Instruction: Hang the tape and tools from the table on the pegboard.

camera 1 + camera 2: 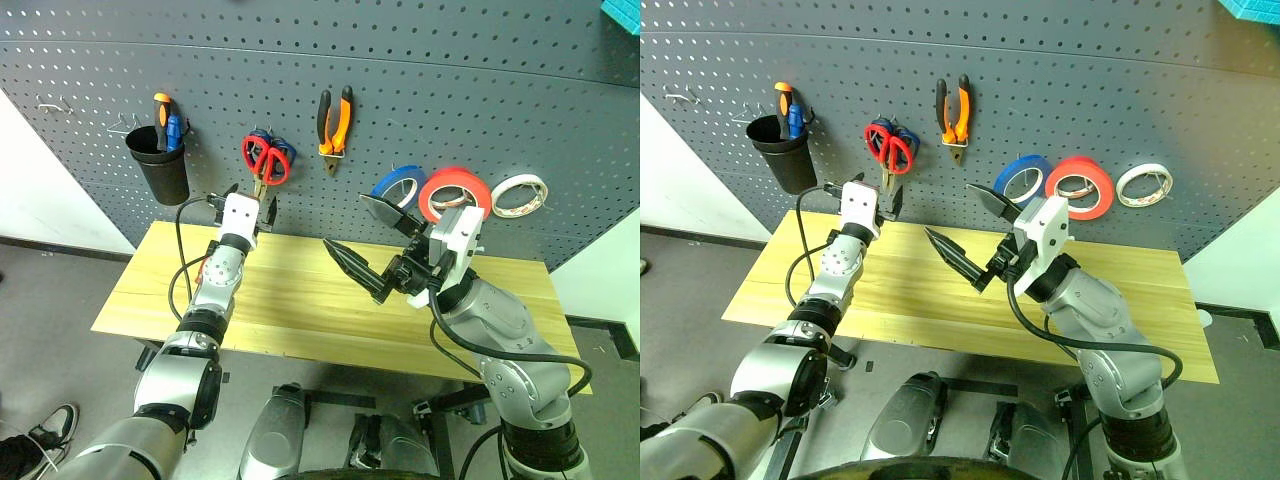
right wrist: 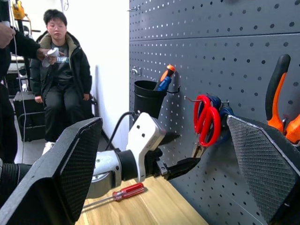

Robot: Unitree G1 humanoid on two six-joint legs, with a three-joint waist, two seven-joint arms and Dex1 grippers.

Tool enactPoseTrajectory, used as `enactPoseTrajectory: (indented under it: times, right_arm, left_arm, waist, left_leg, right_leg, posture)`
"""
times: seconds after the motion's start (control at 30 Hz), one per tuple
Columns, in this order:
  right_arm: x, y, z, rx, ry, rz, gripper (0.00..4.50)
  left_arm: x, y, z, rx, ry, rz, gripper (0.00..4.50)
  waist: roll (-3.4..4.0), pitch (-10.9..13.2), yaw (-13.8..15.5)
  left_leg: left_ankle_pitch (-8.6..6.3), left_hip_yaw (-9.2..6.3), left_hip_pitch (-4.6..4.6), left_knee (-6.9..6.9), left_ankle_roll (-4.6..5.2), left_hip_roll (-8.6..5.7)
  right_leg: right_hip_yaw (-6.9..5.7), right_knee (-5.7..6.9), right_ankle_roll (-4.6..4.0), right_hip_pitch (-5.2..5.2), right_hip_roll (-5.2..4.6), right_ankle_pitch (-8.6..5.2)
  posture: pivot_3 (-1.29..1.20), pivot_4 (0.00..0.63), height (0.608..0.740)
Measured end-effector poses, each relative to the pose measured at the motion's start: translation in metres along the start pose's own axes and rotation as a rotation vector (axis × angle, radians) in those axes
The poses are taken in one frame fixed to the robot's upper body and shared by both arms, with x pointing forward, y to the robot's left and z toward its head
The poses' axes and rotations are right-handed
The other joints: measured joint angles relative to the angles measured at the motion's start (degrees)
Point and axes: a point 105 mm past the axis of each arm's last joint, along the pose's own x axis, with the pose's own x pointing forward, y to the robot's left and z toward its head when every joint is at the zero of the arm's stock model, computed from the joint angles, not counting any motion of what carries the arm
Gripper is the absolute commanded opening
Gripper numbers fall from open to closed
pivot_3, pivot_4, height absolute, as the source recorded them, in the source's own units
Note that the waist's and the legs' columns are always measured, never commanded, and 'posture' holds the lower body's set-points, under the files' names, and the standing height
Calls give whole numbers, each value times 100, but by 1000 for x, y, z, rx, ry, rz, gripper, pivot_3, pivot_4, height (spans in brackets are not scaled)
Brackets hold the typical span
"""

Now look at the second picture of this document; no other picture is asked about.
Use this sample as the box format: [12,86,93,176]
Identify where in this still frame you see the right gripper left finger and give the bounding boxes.
[0,117,104,225]

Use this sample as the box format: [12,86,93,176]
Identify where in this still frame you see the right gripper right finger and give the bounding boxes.
[226,114,300,225]

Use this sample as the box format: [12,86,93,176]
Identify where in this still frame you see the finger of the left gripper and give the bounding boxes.
[164,157,202,181]
[159,132,181,146]

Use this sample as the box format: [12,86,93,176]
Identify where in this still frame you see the red handled scissors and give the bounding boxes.
[191,94,222,159]

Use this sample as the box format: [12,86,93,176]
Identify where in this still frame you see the orange black pliers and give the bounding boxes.
[265,54,300,146]

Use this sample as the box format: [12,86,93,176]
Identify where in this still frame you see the white handheld controller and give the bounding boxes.
[41,46,61,68]

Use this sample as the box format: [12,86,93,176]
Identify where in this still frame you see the dark grey perforated pegboard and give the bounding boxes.
[128,0,300,225]

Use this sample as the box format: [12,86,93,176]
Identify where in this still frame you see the bare operator hand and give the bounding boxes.
[0,22,16,49]
[37,47,65,66]

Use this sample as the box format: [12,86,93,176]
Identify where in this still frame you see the black cup holder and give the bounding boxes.
[133,80,181,120]

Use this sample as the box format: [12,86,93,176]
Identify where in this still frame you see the silver scissors peg hook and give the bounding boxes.
[184,95,203,103]

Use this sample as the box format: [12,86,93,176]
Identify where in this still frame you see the black ribbed robot part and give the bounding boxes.
[0,163,32,204]

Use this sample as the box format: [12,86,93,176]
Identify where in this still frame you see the black box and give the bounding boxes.
[13,92,46,143]

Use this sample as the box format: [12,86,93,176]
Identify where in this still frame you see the operator in black clothes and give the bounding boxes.
[0,0,47,165]

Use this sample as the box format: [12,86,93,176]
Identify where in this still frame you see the bystander in black jacket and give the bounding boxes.
[30,8,93,155]

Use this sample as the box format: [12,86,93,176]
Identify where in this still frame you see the yellow device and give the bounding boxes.
[12,1,25,21]

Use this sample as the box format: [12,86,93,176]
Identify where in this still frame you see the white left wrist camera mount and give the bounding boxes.
[126,112,167,183]

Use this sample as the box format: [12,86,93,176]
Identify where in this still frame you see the red handled screwdriver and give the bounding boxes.
[82,182,147,209]

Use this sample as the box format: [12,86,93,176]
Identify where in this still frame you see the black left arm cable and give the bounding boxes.
[105,111,141,151]

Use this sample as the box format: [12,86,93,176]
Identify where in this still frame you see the blue handled tool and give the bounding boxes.
[158,76,173,92]

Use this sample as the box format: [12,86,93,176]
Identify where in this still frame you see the blue handled scissors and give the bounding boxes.
[206,95,235,122]

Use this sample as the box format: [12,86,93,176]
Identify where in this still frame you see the orange black handled screwdriver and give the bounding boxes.
[153,64,176,91]

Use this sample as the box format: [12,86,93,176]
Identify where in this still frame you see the thin white cable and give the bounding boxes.
[13,35,27,164]

